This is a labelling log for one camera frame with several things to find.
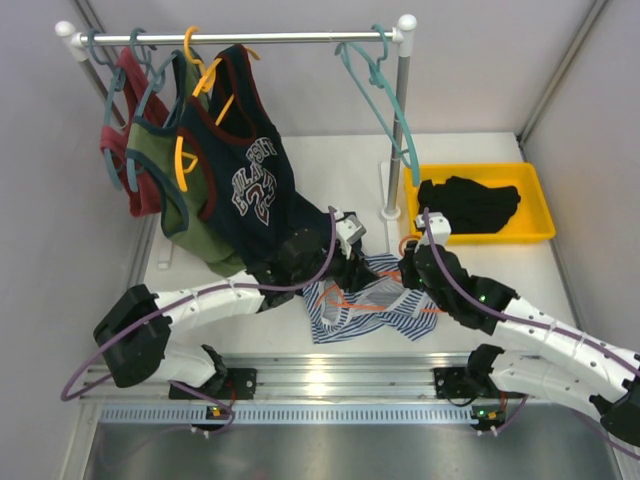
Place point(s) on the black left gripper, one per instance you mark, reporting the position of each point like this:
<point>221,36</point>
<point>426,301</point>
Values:
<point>351,265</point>

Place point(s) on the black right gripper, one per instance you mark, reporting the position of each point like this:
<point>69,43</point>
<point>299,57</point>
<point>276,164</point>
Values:
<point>407,265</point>

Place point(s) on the orange plastic hanger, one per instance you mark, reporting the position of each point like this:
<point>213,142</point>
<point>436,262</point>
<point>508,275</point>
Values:
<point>385,295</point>

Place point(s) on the blue white striped tank top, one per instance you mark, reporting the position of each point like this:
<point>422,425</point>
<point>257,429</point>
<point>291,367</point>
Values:
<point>332,326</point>

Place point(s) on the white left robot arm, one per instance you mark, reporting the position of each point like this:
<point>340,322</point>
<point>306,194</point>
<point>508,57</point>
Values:
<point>141,336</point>

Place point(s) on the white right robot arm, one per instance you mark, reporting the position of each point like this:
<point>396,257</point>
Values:
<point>531,353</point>

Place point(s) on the navy basketball tank top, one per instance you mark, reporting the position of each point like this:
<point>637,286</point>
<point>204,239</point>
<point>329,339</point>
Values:
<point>251,202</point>

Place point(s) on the yellow plastic hanger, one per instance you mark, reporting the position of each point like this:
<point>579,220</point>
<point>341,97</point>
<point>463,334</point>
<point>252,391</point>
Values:
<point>185,162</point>

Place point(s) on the green tank top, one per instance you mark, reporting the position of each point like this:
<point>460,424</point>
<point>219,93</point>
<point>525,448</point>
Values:
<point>151,144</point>

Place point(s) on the teal hanger under green top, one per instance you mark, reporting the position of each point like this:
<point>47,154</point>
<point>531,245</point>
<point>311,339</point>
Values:
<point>142,53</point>

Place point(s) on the maroon tank top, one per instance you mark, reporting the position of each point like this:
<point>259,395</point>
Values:
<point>147,200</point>

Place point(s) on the teal hanger under maroon top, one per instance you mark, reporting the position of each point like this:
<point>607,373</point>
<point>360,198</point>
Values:
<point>112,160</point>

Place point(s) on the black folded garment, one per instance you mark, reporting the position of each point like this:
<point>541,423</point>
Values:
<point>470,207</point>

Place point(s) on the yellow plastic tray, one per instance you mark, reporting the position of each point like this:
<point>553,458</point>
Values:
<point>532,222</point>

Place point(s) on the silver white clothes rack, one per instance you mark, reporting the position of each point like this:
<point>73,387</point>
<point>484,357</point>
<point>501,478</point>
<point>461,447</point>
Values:
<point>82,47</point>

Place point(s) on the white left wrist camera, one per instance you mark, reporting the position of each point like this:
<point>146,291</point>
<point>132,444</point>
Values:
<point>349,230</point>

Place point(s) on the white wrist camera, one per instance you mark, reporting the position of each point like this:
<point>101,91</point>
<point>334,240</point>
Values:
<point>437,224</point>
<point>349,230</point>

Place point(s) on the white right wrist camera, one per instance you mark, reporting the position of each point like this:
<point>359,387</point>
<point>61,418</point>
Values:
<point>437,224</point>

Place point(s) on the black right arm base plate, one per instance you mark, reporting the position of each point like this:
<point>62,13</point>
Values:
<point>459,385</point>

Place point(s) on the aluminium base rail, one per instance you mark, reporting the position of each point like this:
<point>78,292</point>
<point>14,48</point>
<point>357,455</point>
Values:
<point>307,390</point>

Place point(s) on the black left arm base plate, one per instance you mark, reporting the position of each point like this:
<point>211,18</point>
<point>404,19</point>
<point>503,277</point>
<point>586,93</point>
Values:
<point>234,384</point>

